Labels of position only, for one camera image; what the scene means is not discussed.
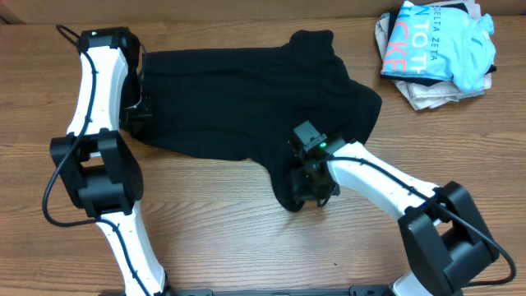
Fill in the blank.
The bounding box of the black t-shirt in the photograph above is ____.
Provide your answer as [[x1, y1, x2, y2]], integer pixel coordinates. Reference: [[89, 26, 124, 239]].
[[124, 30, 382, 212]]

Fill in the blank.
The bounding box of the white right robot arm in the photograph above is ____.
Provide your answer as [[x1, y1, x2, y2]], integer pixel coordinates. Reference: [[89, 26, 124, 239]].
[[289, 121, 500, 295]]

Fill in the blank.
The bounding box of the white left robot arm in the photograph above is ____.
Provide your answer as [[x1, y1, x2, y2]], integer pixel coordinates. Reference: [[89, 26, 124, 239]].
[[42, 25, 173, 296]]

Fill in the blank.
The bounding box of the light blue printed t-shirt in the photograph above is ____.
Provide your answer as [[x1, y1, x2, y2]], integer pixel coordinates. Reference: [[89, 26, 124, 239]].
[[381, 0, 496, 93]]

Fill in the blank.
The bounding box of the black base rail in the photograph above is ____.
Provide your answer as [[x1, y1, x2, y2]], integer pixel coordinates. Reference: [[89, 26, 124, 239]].
[[98, 284, 465, 296]]

